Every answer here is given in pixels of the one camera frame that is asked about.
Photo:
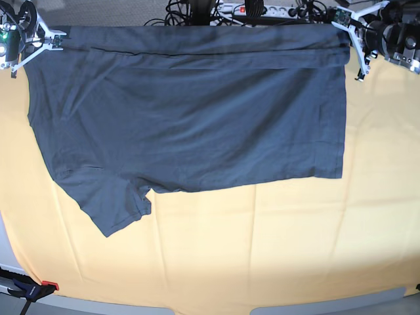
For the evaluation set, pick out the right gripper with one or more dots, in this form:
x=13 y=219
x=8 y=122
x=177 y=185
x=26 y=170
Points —
x=17 y=40

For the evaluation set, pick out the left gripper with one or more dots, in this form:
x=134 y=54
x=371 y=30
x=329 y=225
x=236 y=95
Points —
x=380 y=34

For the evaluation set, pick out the dark blue-grey T-shirt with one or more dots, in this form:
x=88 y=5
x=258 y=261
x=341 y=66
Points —
x=122 y=111

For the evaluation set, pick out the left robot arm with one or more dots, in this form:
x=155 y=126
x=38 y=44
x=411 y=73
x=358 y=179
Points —
x=408 y=55

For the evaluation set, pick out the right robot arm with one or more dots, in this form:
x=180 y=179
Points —
x=27 y=11

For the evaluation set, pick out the white power strip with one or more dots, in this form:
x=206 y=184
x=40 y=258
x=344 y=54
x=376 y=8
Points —
x=269 y=12

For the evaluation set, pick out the blue and red bar clamp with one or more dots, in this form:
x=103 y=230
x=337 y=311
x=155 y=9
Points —
x=24 y=287

